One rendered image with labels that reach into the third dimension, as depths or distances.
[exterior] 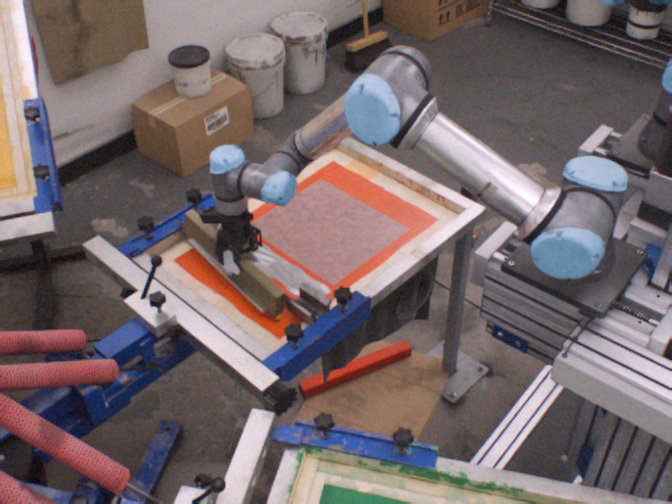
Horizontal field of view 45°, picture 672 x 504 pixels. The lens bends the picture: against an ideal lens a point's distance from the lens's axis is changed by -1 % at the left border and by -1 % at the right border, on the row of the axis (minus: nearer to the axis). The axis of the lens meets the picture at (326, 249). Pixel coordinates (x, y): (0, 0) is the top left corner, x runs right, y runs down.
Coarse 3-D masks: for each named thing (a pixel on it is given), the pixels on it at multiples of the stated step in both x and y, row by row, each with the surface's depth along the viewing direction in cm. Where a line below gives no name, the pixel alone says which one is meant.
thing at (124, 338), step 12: (132, 324) 184; (108, 336) 181; (120, 336) 181; (132, 336) 181; (144, 336) 182; (156, 336) 185; (96, 348) 179; (108, 348) 178; (120, 348) 178; (132, 348) 180; (120, 360) 179
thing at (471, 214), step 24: (360, 144) 244; (384, 168) 237; (408, 168) 234; (432, 192) 227; (480, 216) 219; (168, 240) 215; (432, 240) 210; (456, 240) 215; (144, 264) 206; (408, 264) 204; (168, 288) 200; (384, 288) 198; (216, 312) 193; (240, 336) 187
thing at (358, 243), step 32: (384, 192) 232; (352, 224) 222; (384, 224) 221; (416, 224) 221; (288, 256) 212; (320, 256) 212; (352, 256) 212; (384, 256) 212; (256, 320) 196; (288, 320) 195
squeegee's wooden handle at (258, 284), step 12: (192, 216) 202; (192, 228) 203; (204, 228) 200; (204, 240) 201; (240, 264) 193; (252, 264) 193; (240, 276) 196; (252, 276) 191; (264, 276) 191; (252, 288) 194; (264, 288) 189; (276, 288) 189; (264, 300) 192; (276, 300) 188; (276, 312) 191
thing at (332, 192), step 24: (336, 168) 241; (312, 192) 233; (336, 192) 232; (360, 192) 232; (264, 216) 225; (288, 216) 225; (312, 216) 224; (336, 216) 224; (264, 240) 217; (288, 240) 217; (192, 264) 211; (216, 288) 204
